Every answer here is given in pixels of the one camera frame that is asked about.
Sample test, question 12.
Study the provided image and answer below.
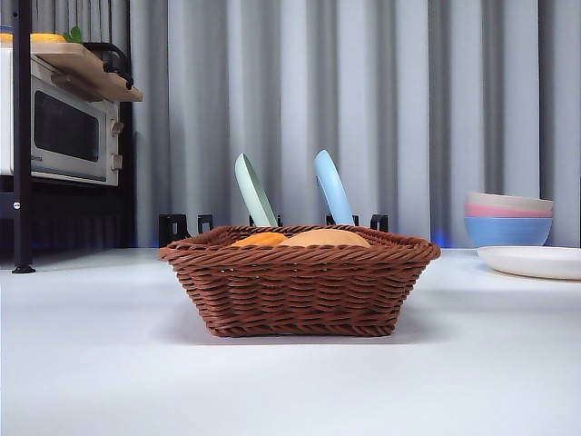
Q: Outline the orange corn cob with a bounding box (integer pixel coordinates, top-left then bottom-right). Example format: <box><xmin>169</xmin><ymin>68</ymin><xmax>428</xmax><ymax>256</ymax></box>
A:
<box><xmin>231</xmin><ymin>233</ymin><xmax>290</xmax><ymax>249</ymax></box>

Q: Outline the tan potato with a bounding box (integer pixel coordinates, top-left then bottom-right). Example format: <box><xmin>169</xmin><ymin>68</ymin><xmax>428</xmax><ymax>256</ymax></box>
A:
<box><xmin>276</xmin><ymin>228</ymin><xmax>372</xmax><ymax>249</ymax></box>

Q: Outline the brown wicker basket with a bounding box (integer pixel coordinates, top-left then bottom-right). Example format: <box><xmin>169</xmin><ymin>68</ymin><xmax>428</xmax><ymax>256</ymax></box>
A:
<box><xmin>157</xmin><ymin>223</ymin><xmax>442</xmax><ymax>339</ymax></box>

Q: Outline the pale green plate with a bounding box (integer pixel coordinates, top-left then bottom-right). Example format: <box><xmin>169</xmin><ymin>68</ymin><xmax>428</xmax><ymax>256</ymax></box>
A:
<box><xmin>234</xmin><ymin>153</ymin><xmax>279</xmax><ymax>227</ymax></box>

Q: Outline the pale blue plate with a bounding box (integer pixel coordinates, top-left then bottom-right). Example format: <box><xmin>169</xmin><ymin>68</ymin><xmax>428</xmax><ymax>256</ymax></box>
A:
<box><xmin>313</xmin><ymin>149</ymin><xmax>356</xmax><ymax>227</ymax></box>

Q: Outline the black dish rack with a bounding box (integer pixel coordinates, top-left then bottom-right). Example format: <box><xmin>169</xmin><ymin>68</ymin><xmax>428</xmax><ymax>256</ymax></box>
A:
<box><xmin>157</xmin><ymin>212</ymin><xmax>390</xmax><ymax>249</ymax></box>

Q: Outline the grey curtain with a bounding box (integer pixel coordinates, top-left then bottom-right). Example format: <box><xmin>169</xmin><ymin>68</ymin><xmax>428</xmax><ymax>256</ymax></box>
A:
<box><xmin>26</xmin><ymin>0</ymin><xmax>581</xmax><ymax>250</ymax></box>

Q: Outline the pink bowl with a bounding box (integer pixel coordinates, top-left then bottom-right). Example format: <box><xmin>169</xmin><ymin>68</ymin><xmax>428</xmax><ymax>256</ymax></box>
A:
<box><xmin>464</xmin><ymin>203</ymin><xmax>555</xmax><ymax>219</ymax></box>

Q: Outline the blue bowl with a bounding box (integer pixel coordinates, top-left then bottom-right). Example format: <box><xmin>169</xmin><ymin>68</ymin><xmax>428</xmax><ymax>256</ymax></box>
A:
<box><xmin>463</xmin><ymin>215</ymin><xmax>555</xmax><ymax>249</ymax></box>

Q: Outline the beige bowl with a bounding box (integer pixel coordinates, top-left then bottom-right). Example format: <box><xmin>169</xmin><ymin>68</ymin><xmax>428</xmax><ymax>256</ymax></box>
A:
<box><xmin>466</xmin><ymin>191</ymin><xmax>555</xmax><ymax>213</ymax></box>

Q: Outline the cream toaster oven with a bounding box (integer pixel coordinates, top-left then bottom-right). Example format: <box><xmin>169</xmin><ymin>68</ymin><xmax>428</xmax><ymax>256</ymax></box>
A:
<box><xmin>29</xmin><ymin>53</ymin><xmax>125</xmax><ymax>188</ymax></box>

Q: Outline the white plate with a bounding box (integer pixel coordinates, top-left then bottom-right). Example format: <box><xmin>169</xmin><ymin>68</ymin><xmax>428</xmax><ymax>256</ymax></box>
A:
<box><xmin>476</xmin><ymin>245</ymin><xmax>581</xmax><ymax>282</ymax></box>

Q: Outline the wooden cutting board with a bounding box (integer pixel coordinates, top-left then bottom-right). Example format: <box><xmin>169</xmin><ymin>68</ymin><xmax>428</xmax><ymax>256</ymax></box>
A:
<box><xmin>30</xmin><ymin>53</ymin><xmax>144</xmax><ymax>104</ymax></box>

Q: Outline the white appliance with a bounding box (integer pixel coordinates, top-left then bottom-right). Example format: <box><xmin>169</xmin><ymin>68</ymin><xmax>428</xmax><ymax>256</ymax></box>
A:
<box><xmin>0</xmin><ymin>44</ymin><xmax>15</xmax><ymax>177</ymax></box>

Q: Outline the yellow fruit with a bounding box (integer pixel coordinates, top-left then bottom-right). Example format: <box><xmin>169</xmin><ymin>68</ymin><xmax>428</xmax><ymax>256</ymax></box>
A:
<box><xmin>29</xmin><ymin>32</ymin><xmax>69</xmax><ymax>45</ymax></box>

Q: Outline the black shelf frame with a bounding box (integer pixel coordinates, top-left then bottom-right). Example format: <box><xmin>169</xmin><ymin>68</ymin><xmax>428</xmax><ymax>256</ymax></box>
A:
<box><xmin>0</xmin><ymin>0</ymin><xmax>137</xmax><ymax>274</ymax></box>

